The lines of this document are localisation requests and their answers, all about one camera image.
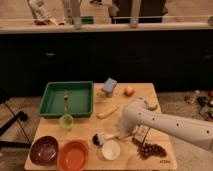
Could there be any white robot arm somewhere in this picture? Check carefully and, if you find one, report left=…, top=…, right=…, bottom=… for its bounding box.
left=118, top=97, right=213, bottom=152

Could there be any green plastic tray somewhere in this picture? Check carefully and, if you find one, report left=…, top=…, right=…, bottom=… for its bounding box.
left=39, top=81, right=94, bottom=118

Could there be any brown chocolate box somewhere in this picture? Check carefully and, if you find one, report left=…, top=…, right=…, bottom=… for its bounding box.
left=132, top=125, right=149, bottom=143

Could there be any small white bowl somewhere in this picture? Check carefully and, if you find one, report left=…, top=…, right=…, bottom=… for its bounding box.
left=101, top=140, right=120, bottom=160

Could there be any wooden table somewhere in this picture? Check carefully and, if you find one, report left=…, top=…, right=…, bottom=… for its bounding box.
left=35, top=83, right=177, bottom=171

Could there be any yellow banana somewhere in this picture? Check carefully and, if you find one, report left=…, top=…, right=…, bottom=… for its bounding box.
left=97, top=106, right=119, bottom=119

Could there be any bunch of red grapes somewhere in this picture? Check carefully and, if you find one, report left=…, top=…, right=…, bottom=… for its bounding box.
left=138, top=143, right=167, bottom=159

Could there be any orange fruit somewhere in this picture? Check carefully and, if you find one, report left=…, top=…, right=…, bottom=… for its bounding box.
left=124, top=86, right=135, bottom=97

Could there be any blue sponge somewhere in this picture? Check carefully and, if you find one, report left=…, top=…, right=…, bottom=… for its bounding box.
left=102, top=78, right=117, bottom=94

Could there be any orange bowl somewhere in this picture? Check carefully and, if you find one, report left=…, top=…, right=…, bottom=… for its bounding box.
left=57, top=140, right=89, bottom=171

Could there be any small green cup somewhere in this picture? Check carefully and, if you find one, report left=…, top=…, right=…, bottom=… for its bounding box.
left=59, top=114, right=73, bottom=130

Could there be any metal fork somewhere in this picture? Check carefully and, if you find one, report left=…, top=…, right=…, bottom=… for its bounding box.
left=64, top=90, right=69, bottom=113

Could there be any purple bowl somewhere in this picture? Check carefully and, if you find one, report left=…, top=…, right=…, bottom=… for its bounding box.
left=29, top=136, right=59, bottom=166

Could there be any black tripod stand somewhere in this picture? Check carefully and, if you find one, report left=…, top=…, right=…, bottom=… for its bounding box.
left=0, top=88, right=31, bottom=148

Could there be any green container on counter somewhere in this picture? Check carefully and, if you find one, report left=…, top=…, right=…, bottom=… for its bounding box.
left=81, top=16, right=94, bottom=24

